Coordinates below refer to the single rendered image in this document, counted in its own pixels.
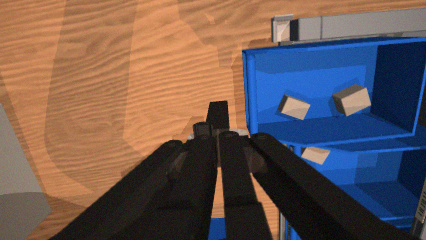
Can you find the blue bin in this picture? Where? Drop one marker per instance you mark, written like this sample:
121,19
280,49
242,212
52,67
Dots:
404,224
217,229
393,74
387,183

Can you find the grey metal shelf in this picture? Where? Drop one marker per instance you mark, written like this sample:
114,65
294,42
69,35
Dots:
403,22

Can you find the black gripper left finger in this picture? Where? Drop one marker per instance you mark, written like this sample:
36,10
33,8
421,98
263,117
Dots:
138,200

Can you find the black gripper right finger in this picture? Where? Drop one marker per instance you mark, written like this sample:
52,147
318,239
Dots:
315,207

